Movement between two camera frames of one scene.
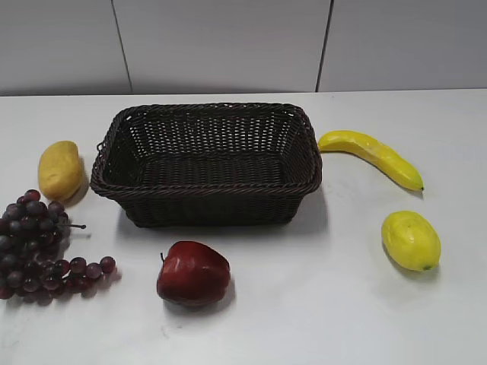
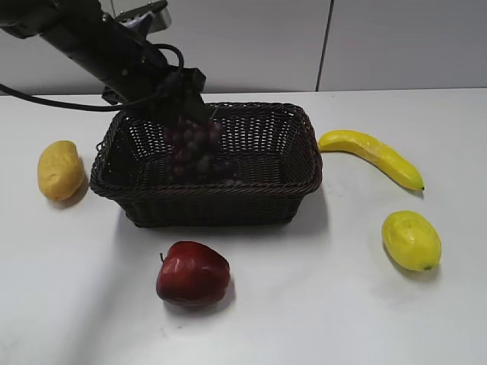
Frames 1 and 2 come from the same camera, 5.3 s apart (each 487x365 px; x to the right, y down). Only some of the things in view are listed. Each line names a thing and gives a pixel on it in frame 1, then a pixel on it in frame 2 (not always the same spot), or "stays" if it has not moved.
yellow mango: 60,172 stays
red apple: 192,274 stays
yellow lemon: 410,242 stays
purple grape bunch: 33,233 → 192,153
